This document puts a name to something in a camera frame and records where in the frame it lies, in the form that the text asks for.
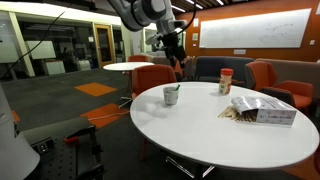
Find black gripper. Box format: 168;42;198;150
162;30;188;68

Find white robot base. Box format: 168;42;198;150
0;83;41;180

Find white ceramic mug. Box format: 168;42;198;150
162;85;180;106

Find orange lounge chair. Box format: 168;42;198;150
171;55;195;82
127;54;150;64

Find orange upholstered armchair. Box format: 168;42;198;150
130;64;178;101

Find dark blue sofa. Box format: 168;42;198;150
194;55;255;84

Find bottle with red lid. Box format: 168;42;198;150
218;67;234;96

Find small round white table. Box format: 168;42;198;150
102;61;156;73

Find wooden stirrer sticks pile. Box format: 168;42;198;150
217;105;258;123

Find wooden framed door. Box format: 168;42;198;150
92;23;117;68

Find white coffee stirrer box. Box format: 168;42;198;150
230;95;298;127

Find orange armchair with dark armrest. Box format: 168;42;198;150
244;60;315;112

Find metal table base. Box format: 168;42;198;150
164;155;216;180

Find white cabinet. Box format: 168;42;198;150
44;58;67;76

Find small whiteboard behind glass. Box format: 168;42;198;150
26;40;57;61

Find black perforated mounting cart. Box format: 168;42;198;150
21;116;105;180

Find power socket on cart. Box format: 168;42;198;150
36;142;50;154

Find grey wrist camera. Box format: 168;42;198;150
145;32;165;46

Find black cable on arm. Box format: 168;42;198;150
181;0;198;34

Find large wall whiteboard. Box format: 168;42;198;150
198;8;313;50

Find white floor cable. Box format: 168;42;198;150
86;109;131;122

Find red clamp handle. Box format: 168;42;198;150
63;134;82;145

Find black hanging cable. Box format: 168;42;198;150
0;10;67;82

